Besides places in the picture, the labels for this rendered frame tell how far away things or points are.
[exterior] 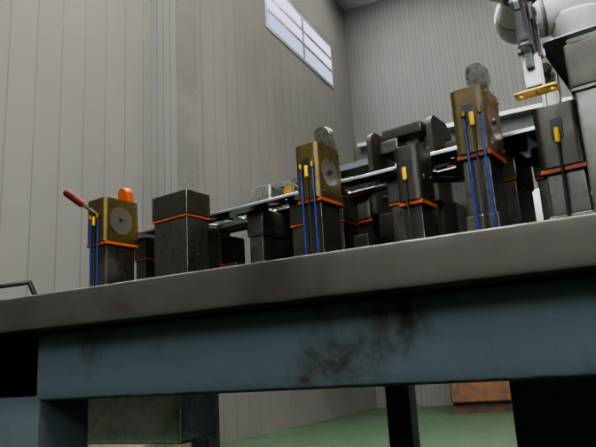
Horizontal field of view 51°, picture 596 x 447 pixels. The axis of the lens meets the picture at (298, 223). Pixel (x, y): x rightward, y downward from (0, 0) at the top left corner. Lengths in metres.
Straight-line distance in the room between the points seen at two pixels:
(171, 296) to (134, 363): 0.11
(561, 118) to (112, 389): 0.76
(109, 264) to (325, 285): 1.14
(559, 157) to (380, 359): 0.56
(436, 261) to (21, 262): 3.90
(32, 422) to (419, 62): 9.77
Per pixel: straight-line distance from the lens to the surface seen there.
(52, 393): 0.81
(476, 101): 1.09
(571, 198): 1.03
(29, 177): 4.47
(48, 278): 4.44
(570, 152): 1.04
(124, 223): 1.69
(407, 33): 10.62
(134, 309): 0.67
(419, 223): 1.14
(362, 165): 1.77
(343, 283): 0.55
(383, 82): 10.40
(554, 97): 1.49
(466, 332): 0.55
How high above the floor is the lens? 0.60
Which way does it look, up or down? 13 degrees up
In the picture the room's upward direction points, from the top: 3 degrees counter-clockwise
